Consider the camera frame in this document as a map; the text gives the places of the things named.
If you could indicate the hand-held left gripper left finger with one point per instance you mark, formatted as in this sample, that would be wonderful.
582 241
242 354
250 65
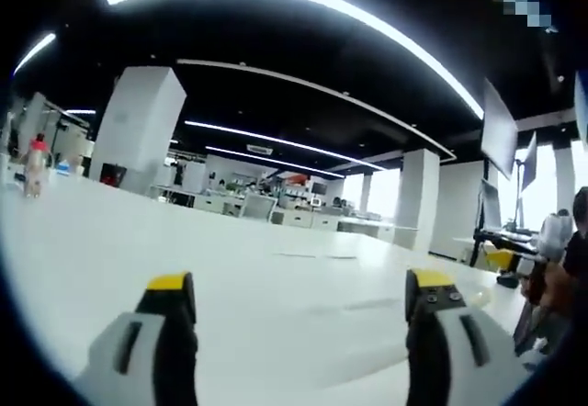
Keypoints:
158 332

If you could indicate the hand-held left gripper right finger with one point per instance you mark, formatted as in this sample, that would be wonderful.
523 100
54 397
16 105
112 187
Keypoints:
441 332

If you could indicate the red-capped bottle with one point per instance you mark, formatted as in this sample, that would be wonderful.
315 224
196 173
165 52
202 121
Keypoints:
36 167

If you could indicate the black desk with monitor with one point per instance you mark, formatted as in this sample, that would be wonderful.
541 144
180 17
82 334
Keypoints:
498 222

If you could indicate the yellow chair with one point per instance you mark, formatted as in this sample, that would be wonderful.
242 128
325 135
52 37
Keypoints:
500 259

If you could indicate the row of grey office desks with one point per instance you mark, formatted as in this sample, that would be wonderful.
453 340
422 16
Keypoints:
275 204

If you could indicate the tilted desk monitor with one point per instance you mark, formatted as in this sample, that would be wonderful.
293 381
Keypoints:
529 160

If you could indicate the white square pillar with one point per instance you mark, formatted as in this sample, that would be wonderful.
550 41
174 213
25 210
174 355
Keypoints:
415 197
138 126

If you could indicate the small black object on table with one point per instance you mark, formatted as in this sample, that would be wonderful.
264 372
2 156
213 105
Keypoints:
506 279

